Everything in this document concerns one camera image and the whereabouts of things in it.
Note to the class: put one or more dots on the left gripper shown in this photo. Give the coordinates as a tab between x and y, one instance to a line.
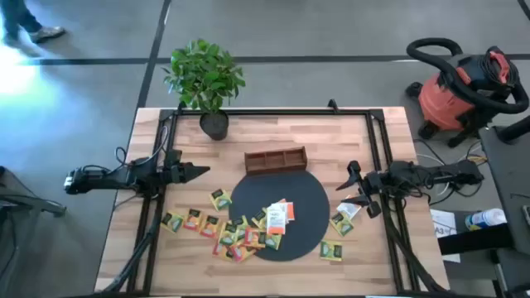
174	174

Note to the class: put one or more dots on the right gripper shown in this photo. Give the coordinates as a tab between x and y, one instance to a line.
379	182

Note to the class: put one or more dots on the white Tazo tea packet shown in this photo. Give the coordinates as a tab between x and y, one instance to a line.
350	210
276	219

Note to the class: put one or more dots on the lemon lime green tea bag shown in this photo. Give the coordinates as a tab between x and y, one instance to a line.
259	217
227	236
220	200
331	250
273	241
240	222
341	224
172	222

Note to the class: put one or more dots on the mango orange tea bag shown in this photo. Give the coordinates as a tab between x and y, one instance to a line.
209	226
220	250
252	237
241	253
193	219

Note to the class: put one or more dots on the brown wooden tea organizer box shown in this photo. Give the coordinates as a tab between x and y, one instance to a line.
275	165

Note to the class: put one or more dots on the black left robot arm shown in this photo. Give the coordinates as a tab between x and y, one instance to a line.
103	178

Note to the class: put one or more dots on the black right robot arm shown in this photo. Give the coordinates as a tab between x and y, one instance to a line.
435	171

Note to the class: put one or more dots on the round dark woven placemat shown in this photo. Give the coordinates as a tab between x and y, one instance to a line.
306	198

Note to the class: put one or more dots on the white paper sheet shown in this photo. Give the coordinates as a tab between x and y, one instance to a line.
449	219

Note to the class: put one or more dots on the green plant in black pot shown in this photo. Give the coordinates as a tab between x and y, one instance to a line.
207	74

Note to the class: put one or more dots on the red and black shop vacuum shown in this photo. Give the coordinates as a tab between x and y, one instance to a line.
439	103

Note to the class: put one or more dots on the white and blue spray can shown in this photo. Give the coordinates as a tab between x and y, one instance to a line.
486	218

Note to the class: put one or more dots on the black desk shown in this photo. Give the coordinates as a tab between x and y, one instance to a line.
509	178

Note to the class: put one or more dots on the black metal cart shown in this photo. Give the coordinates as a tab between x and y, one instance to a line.
25	202

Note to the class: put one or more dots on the person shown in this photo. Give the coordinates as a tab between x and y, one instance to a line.
16	16

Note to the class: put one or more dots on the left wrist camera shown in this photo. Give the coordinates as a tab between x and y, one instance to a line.
174	156

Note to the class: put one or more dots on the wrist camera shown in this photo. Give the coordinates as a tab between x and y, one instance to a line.
373	210
174	156

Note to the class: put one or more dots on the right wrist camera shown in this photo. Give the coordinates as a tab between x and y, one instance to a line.
373	210

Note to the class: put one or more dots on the black aluminium table frame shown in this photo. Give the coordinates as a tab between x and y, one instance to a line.
240	112

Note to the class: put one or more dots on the black frame clamp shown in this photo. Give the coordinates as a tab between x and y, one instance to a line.
332	105

